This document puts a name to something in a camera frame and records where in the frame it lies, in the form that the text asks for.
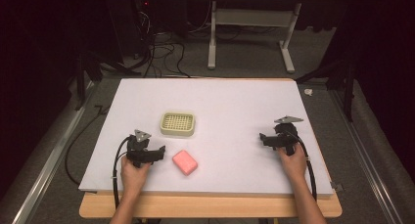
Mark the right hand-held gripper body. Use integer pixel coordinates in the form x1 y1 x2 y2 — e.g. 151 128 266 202
271 115 304 157

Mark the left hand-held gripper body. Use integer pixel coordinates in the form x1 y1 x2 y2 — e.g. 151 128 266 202
125 129 161 169

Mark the pink soap bar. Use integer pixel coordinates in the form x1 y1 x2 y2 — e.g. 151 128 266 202
171 149 200 177

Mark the cream soap dish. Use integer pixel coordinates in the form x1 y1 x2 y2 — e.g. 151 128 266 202
160 111 196 137

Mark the person's left hand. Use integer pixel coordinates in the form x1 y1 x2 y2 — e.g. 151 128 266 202
119 155 153 196

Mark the person's right hand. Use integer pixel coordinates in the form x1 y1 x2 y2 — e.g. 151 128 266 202
277 142 308 183

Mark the white foam board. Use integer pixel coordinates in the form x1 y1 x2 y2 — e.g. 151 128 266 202
78 77 335 197

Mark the wooden table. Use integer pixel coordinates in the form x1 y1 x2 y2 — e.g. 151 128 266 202
78 76 344 219

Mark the black stand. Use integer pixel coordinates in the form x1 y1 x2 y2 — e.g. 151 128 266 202
73 50 143 112
294 58 357 123

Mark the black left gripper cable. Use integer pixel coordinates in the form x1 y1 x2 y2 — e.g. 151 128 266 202
112 135 133 210

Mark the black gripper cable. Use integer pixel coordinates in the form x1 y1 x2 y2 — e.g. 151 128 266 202
284 128 318 202
112 135 133 210

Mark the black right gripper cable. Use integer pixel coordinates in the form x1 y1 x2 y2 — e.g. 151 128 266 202
284 128 318 202

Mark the black floor cable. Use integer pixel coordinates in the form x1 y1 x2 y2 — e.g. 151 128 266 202
64 104 112 187

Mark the metal floor rail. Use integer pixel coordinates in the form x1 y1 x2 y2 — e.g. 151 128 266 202
10 81 96 224
328 87 405 224

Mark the tangle of black cables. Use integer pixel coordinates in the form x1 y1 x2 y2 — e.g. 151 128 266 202
131 2 194 79

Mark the white metal desk frame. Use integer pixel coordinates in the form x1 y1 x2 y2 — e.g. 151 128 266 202
207 0 303 74

